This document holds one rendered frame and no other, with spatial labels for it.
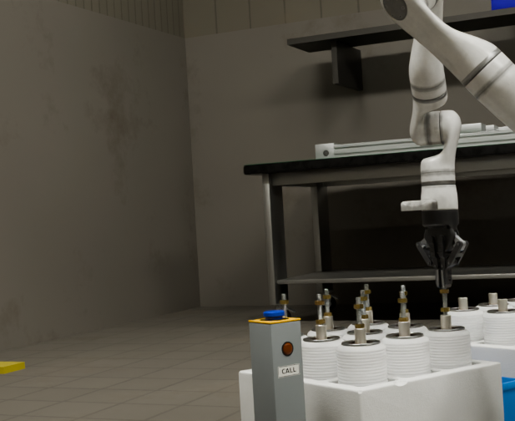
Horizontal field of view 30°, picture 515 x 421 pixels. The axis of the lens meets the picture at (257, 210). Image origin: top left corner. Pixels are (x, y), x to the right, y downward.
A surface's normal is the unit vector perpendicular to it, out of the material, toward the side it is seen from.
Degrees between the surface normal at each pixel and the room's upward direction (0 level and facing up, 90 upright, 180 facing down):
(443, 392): 90
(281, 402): 90
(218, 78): 90
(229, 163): 90
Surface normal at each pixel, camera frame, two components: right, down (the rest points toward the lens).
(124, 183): 0.91, -0.06
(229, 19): -0.42, 0.02
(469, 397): 0.58, -0.04
